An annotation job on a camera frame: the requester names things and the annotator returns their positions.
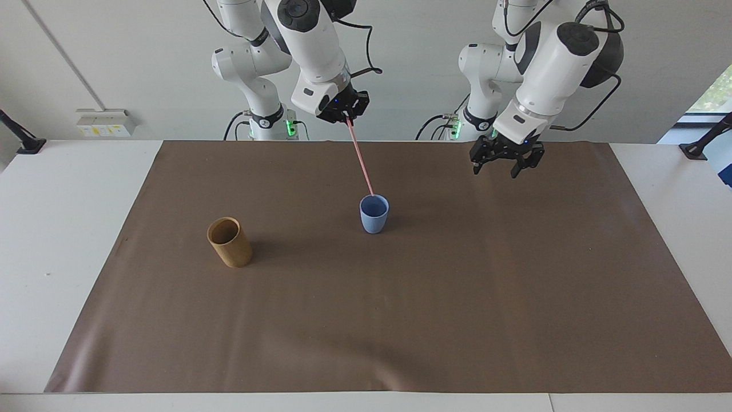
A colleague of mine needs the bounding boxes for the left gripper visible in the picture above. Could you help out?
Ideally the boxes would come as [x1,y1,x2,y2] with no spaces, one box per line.
[470,129,546,180]

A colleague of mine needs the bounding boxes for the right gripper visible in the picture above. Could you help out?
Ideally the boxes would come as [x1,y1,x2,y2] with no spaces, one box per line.
[316,85,371,124]

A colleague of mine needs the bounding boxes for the pink chopstick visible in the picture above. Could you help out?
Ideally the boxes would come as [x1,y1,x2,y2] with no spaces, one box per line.
[344,113,376,197]

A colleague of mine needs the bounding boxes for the blue cup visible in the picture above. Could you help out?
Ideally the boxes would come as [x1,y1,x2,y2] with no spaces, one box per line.
[359,194,390,235]

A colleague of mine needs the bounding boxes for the brown wooden cup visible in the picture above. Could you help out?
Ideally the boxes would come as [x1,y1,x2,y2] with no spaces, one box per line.
[206,216,253,269]

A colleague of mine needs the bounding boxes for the black stand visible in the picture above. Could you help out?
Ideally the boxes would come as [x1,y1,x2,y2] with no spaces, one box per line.
[679,112,732,161]
[0,108,47,156]

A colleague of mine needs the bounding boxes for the window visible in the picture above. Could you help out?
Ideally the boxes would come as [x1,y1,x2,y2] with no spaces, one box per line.
[685,62,732,116]

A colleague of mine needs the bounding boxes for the black cable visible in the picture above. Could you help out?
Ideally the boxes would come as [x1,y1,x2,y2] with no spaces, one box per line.
[333,16,383,79]
[549,73,622,133]
[415,113,458,141]
[574,0,626,34]
[222,111,252,141]

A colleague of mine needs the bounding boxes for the white wall socket box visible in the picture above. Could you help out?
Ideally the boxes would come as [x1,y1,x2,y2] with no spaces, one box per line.
[75,108,137,138]

